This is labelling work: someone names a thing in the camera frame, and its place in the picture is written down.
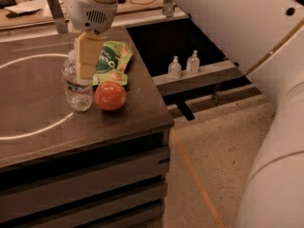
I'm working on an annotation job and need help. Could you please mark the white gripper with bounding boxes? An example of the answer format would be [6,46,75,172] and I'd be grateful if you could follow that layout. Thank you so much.
[67,0,118,80]

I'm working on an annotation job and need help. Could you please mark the clear plastic water bottle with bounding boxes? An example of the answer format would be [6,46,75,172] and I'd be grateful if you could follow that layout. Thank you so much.
[62,50,93,112]

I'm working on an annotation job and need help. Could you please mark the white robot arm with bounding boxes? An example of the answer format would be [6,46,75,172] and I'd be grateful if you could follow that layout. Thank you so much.
[173,0,304,228]

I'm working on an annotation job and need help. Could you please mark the red apple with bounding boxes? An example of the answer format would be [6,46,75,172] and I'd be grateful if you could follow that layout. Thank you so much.
[95,81,126,111]

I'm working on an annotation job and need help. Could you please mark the left clear sanitizer bottle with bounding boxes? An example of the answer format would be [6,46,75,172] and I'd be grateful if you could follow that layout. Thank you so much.
[168,56,181,80]

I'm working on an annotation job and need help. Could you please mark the clear sanitizer bottle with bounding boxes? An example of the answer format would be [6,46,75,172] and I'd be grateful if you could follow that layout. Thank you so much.
[168,56,181,80]
[186,50,200,73]

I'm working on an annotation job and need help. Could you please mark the right clear sanitizer bottle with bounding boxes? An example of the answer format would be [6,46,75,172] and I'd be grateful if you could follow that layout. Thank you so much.
[186,50,200,73]

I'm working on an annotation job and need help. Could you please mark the green snack bag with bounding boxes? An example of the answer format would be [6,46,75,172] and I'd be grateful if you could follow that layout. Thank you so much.
[92,41,133,86]

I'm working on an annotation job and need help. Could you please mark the white paper sheets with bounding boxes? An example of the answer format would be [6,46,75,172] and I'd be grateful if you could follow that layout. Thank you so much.
[5,1,46,14]

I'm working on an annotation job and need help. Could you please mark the dark counter cabinet with drawers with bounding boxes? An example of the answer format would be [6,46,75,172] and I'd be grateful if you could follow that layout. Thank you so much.
[0,34,174,228]

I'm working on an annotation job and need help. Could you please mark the left metal railing bracket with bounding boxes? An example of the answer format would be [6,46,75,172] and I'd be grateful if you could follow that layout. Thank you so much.
[47,0,68,33]

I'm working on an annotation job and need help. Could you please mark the metal railing bracket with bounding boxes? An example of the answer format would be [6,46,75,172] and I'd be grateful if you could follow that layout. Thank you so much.
[162,0,175,17]
[47,0,68,33]

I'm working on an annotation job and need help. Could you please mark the middle metal railing bracket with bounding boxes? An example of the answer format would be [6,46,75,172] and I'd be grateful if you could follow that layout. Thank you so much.
[162,0,175,17]

